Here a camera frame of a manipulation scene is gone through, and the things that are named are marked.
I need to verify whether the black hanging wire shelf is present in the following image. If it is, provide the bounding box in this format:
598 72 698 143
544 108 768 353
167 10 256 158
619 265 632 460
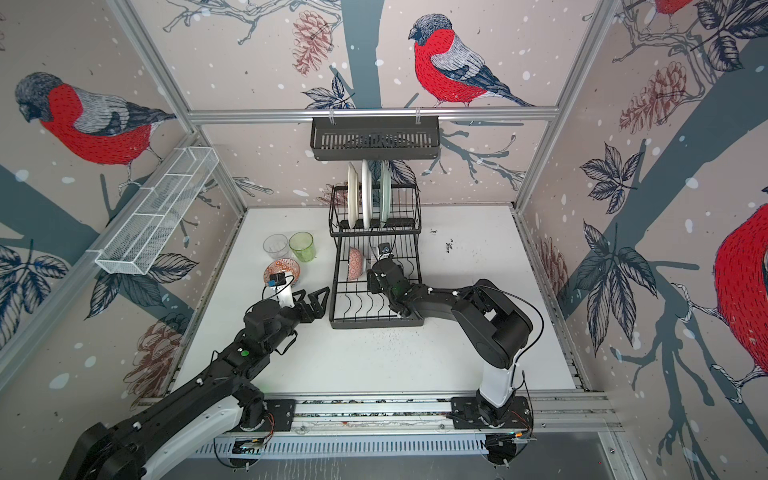
310 116 441 161

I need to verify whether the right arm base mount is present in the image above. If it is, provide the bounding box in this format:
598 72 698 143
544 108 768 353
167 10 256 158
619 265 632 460
446 391 533 431

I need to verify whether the aluminium top crossbar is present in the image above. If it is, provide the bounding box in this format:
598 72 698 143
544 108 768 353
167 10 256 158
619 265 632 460
187 106 561 126

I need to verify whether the pink floral bowl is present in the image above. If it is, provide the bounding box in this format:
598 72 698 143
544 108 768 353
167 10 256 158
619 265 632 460
347 247 366 281

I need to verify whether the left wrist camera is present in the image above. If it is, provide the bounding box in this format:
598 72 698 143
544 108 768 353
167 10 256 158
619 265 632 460
266 272 295 307

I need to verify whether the green glass tumbler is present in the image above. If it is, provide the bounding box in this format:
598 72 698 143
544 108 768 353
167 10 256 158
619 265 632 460
289 231 316 263

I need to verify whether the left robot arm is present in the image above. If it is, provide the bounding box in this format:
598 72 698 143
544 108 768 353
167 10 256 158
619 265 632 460
60 287 330 479

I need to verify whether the clear glass tumbler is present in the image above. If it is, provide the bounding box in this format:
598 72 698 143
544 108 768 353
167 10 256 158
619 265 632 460
262 234 292 260

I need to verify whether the green plate right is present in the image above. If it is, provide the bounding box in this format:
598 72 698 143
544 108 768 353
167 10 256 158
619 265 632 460
380 161 392 226

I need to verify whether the white plate middle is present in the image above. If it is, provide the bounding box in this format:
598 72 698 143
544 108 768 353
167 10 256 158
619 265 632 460
361 160 373 229

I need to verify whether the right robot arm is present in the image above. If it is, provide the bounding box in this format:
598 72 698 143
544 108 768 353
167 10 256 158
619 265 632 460
367 258 534 427

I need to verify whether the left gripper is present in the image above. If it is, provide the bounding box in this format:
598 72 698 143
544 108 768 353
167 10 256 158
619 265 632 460
263 285 329 355

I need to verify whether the aluminium front rail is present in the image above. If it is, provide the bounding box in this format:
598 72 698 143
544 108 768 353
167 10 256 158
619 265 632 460
265 390 624 436

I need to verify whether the blue zigzag patterned bowl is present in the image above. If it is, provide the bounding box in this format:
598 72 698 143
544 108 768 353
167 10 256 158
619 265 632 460
263 258 301 285

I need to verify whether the cream plate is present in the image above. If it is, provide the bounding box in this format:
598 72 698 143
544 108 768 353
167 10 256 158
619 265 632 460
347 163 359 229

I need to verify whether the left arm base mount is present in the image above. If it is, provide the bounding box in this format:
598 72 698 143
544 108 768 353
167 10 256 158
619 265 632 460
234 399 297 433

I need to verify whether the white mesh wall basket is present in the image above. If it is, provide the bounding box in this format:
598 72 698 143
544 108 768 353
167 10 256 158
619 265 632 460
95 146 219 275

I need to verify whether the black two-tier dish rack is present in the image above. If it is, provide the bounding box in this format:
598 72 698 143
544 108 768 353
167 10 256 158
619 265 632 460
328 184 423 330

